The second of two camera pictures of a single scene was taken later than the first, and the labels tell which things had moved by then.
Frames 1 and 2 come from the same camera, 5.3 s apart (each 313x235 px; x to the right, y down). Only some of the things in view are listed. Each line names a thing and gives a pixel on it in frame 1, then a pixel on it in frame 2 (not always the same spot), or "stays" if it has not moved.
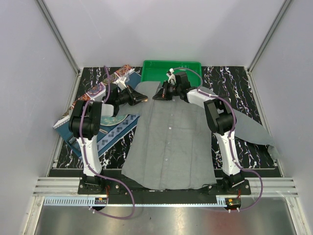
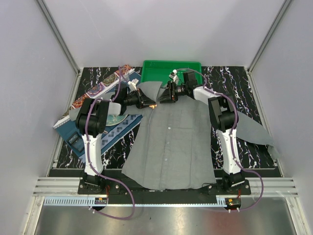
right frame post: x=284 y=6 stays
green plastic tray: x=156 y=70 stays
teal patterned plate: x=106 y=120 stays
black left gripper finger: x=136 y=94 -> x=145 y=100
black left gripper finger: x=136 y=101 -> x=146 y=105
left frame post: x=60 y=37 stays
